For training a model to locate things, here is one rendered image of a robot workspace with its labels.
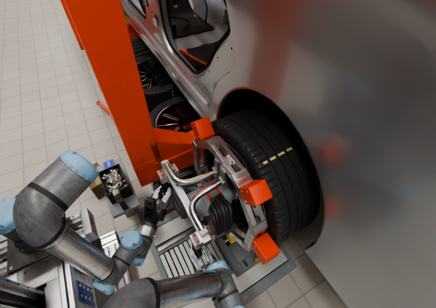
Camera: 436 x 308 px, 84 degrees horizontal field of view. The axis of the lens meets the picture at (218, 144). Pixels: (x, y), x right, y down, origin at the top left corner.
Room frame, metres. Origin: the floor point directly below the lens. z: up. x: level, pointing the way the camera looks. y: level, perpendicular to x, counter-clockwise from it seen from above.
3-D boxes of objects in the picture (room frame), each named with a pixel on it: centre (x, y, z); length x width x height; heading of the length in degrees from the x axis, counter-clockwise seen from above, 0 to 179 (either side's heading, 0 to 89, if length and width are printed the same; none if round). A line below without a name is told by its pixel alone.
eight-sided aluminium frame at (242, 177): (0.59, -0.04, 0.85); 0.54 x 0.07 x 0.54; 33
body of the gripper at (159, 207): (0.46, 0.28, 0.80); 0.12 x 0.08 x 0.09; 168
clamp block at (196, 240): (0.33, 0.04, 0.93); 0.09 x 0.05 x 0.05; 123
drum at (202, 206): (0.55, 0.02, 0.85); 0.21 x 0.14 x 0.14; 123
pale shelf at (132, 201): (0.82, 0.67, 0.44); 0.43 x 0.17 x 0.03; 33
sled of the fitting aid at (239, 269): (0.68, -0.18, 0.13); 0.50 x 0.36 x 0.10; 33
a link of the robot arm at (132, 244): (0.29, 0.32, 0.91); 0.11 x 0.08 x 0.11; 158
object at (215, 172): (0.60, 0.12, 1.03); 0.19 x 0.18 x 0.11; 123
